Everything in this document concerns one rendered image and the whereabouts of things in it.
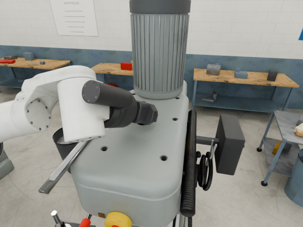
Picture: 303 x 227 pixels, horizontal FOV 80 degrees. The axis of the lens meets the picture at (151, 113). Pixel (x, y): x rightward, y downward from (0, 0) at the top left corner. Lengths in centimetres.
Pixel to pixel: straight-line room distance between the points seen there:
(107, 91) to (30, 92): 13
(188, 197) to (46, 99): 36
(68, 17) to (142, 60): 504
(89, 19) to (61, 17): 81
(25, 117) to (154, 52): 42
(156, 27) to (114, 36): 449
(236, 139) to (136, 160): 50
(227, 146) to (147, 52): 50
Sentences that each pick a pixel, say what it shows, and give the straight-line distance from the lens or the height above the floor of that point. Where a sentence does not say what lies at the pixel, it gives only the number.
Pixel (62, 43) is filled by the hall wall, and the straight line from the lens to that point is 589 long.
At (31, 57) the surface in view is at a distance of 627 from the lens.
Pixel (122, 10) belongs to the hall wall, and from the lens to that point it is 494.
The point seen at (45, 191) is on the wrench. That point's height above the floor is 190.
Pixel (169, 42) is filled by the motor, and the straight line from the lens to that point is 61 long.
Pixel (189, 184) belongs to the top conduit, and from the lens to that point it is 49.
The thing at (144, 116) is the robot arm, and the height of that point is 195.
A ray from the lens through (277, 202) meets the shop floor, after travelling 309.
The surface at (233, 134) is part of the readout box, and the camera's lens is 83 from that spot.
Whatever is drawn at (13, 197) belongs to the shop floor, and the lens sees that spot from 322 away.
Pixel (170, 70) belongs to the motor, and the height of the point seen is 200.
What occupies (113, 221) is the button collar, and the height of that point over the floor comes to 179.
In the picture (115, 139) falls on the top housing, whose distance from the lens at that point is 48.
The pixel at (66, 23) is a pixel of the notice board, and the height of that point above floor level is 183.
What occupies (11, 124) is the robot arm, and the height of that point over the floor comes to 202.
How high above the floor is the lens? 218
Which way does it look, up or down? 30 degrees down
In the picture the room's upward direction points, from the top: straight up
